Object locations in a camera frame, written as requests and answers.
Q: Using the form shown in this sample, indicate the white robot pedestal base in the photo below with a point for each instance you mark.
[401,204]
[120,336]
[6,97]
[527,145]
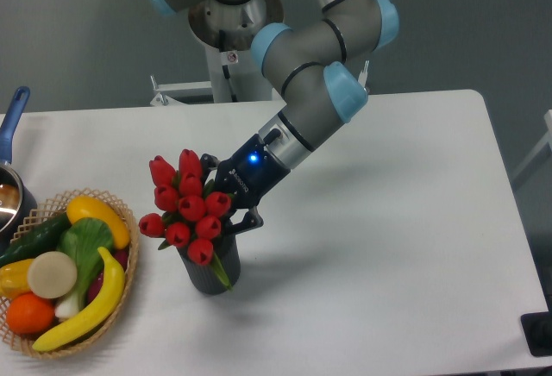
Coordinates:
[251,52]

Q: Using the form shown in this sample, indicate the white frame at right edge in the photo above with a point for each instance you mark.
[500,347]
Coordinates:
[535,158]

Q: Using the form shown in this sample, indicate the green cucumber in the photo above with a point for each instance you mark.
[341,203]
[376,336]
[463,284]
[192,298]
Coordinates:
[42,238]

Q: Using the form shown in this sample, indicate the green bok choy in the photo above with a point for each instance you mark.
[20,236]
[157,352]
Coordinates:
[80,242]

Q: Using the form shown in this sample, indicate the red tulip bouquet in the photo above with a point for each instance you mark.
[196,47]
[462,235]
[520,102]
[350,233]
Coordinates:
[193,215]

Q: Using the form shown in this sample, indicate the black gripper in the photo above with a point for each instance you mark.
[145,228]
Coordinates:
[249,174]

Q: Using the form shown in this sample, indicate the blue handled steel pot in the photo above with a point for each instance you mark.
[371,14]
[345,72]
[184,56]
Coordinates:
[16,200]

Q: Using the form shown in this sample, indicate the purple eggplant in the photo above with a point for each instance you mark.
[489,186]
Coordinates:
[122,257]

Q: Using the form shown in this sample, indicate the orange fruit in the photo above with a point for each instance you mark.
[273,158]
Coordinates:
[29,314]

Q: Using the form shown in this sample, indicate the yellow bell pepper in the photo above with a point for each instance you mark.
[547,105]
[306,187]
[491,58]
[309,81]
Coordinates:
[14,280]

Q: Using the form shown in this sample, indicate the woven wicker basket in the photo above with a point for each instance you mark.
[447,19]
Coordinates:
[49,209]

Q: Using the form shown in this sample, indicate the black device at table edge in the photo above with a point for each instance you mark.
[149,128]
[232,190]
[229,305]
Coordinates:
[537,333]

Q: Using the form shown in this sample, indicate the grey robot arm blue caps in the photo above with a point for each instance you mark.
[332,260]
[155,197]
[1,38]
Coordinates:
[296,132]

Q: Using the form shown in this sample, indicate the beige round disc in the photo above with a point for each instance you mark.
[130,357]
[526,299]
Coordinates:
[52,275]

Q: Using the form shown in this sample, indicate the yellow banana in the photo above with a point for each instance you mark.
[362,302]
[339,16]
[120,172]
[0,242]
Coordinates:
[93,314]

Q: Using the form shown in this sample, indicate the dark grey ribbed vase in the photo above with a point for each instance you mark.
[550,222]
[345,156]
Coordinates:
[223,271]

